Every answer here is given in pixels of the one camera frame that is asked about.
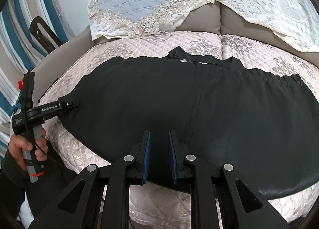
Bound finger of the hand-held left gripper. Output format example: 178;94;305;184
58;96;80;115

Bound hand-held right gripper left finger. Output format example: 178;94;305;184
29;131;152;229

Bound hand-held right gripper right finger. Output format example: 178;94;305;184
168;130;291;229

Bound black leather jacket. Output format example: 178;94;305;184
61;47;319;201

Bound person's left forearm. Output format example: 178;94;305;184
0;148;30;219

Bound person's left hand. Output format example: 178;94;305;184
7;128;48;172

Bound blue striped curtain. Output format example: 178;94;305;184
0;0;75;150

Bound pink quilted sofa cover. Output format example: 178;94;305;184
38;31;319;229

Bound grey sofa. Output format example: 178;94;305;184
30;2;319;120

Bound white lace backrest cover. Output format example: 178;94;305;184
212;0;319;53

